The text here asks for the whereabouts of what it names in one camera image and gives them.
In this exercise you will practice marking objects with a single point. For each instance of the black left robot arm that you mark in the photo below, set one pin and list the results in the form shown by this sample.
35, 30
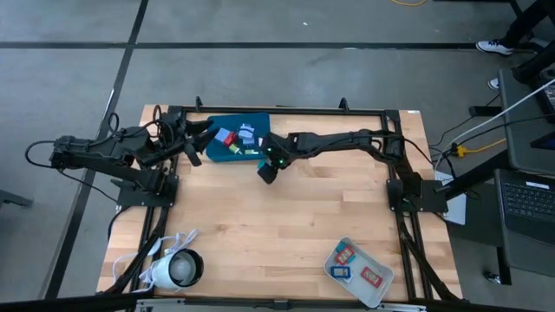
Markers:
99, 149

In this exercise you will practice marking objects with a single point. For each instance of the grey plastic tray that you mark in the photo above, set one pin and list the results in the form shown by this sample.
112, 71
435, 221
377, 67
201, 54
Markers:
356, 271

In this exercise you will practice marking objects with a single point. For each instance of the pale pink white charger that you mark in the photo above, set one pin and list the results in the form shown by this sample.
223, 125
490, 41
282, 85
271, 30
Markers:
260, 142

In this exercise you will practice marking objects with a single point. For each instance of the black desk leg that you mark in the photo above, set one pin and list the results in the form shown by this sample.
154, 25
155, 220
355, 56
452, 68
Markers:
472, 177

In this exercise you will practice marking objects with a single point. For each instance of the dark grey laptop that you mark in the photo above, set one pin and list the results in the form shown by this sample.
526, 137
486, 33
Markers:
526, 203

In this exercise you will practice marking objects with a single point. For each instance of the teal plastic tray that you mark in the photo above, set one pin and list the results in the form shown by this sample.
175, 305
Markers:
217, 154

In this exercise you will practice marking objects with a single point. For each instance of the grey desk top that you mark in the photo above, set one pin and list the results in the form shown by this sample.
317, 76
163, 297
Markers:
524, 143
529, 260

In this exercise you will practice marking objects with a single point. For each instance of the white paper sheet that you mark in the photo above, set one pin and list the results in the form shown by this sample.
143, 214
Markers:
457, 212

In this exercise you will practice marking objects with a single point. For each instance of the black power brick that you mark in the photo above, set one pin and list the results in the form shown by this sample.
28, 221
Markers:
483, 111

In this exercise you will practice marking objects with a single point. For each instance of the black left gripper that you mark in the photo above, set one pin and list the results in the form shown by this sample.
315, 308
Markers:
175, 132

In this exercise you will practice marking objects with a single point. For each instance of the person's leg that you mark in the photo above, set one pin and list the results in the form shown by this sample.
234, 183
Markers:
526, 21

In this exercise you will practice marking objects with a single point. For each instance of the black metal table frame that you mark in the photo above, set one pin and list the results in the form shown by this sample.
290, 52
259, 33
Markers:
303, 109

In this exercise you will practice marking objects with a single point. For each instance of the person's white shoe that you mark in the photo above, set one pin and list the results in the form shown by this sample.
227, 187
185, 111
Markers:
494, 47
494, 83

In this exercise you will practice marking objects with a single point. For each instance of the small red block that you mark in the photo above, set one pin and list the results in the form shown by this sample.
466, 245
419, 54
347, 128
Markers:
230, 140

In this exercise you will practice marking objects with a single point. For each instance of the grey metal foot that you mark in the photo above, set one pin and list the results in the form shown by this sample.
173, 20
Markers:
11, 198

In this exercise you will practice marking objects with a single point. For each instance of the black frame beam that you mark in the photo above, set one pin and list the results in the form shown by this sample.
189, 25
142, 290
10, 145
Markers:
65, 303

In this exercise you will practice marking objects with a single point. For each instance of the light blue square block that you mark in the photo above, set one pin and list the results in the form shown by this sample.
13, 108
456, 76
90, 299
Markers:
222, 134

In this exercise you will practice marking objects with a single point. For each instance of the white round lamp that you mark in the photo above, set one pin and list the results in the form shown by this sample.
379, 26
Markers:
178, 268

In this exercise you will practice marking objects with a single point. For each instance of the blue rectangular frame block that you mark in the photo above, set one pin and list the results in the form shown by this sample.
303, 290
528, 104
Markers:
340, 271

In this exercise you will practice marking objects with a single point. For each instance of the red rectangular frame block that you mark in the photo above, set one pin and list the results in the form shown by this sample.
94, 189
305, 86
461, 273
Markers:
345, 255
371, 277

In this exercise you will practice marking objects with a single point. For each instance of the silver aluminium rail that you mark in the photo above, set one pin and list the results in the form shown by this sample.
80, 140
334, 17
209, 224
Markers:
195, 307

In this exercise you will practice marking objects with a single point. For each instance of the black castor wheel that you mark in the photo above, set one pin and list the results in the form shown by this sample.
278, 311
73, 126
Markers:
492, 277

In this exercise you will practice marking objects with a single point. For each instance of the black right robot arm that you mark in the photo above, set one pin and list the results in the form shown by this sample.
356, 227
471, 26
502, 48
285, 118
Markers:
329, 139

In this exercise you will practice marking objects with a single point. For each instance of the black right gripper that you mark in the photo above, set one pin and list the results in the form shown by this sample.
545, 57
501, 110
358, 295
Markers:
275, 158

